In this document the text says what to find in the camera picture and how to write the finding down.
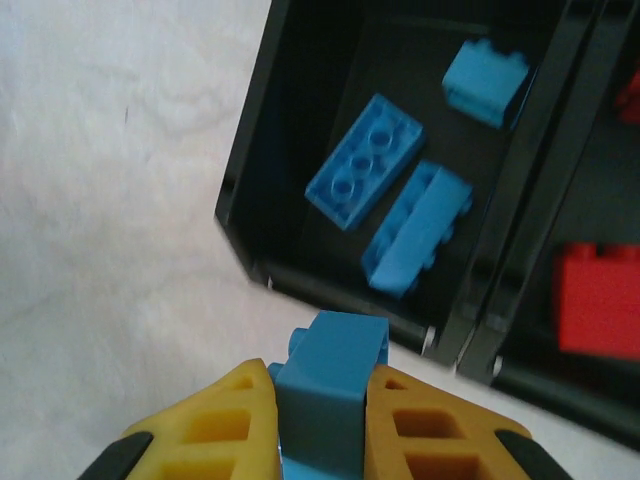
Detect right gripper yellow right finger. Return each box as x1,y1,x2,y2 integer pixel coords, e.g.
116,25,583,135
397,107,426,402
362,363,566,480

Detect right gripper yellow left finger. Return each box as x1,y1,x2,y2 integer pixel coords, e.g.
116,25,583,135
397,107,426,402
84,357,279,480

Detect blue lego plate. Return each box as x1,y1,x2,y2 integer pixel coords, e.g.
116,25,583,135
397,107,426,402
305,93,426,231

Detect long blue lego brick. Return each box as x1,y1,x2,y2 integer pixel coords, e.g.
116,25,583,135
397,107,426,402
360,160,474,301
269,309,391,480

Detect small blue lego brick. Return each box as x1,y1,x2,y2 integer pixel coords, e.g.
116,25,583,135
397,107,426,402
442,39,531,129

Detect black storage bin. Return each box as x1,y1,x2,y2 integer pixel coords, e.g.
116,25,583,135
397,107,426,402
457,0,640,454
213,0,609,374

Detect red lego brick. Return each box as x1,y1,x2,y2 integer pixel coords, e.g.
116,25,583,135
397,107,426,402
552,242,640,359
614,69,640,124

